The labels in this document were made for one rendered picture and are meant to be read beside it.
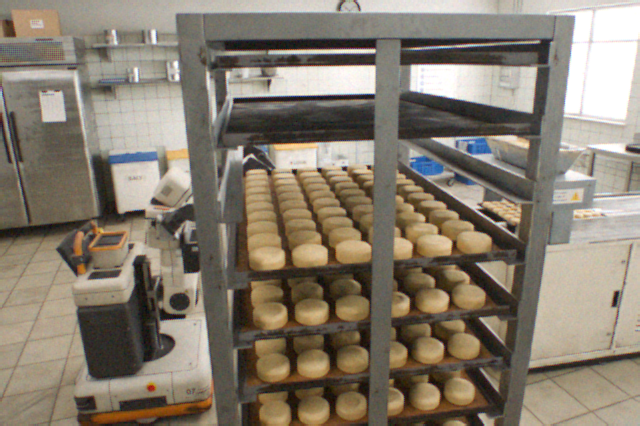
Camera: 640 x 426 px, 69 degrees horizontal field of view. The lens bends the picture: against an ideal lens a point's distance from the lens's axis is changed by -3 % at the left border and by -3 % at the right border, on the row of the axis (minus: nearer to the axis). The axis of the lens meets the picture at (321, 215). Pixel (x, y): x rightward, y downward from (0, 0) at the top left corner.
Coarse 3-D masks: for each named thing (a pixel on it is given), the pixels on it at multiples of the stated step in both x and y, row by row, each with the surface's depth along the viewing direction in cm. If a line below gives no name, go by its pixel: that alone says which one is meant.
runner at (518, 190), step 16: (416, 144) 108; (432, 144) 99; (448, 160) 91; (464, 160) 84; (480, 160) 78; (464, 176) 79; (480, 176) 78; (496, 176) 74; (512, 176) 69; (496, 192) 69; (512, 192) 69; (528, 192) 65
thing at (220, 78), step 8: (216, 72) 110; (224, 72) 111; (216, 80) 111; (224, 80) 111; (216, 88) 111; (224, 88) 112; (216, 96) 112; (224, 96) 112; (216, 104) 113; (216, 112) 113; (224, 152) 116; (224, 160) 117
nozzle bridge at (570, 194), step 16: (496, 160) 282; (560, 176) 243; (576, 176) 242; (560, 192) 235; (576, 192) 237; (592, 192) 239; (560, 208) 238; (576, 208) 240; (560, 224) 241; (560, 240) 244
